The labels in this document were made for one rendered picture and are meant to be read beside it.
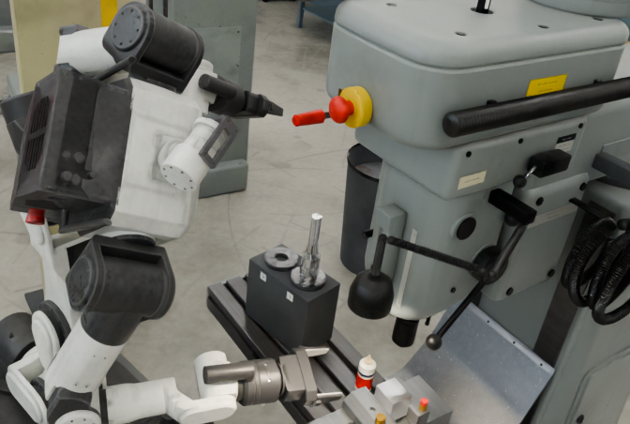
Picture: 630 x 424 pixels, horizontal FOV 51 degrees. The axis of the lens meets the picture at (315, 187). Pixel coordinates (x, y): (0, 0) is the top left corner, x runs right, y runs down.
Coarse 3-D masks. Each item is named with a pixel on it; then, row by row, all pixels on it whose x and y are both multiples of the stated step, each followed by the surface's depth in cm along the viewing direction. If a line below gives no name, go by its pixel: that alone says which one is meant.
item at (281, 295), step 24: (264, 264) 169; (288, 264) 168; (264, 288) 169; (288, 288) 162; (312, 288) 161; (336, 288) 165; (264, 312) 173; (288, 312) 165; (312, 312) 162; (288, 336) 168; (312, 336) 167
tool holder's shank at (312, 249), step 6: (312, 216) 156; (318, 216) 156; (312, 222) 156; (318, 222) 155; (312, 228) 156; (318, 228) 156; (312, 234) 157; (318, 234) 157; (312, 240) 158; (318, 240) 159; (312, 246) 159; (312, 252) 159
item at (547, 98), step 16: (624, 80) 107; (544, 96) 96; (560, 96) 97; (576, 96) 99; (592, 96) 101; (608, 96) 104; (624, 96) 107; (464, 112) 87; (480, 112) 88; (496, 112) 89; (512, 112) 91; (528, 112) 93; (544, 112) 95; (560, 112) 98; (448, 128) 87; (464, 128) 86; (480, 128) 88; (496, 128) 91
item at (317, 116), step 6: (294, 114) 104; (300, 114) 104; (306, 114) 104; (312, 114) 105; (318, 114) 105; (324, 114) 106; (294, 120) 104; (300, 120) 104; (306, 120) 104; (312, 120) 105; (318, 120) 105
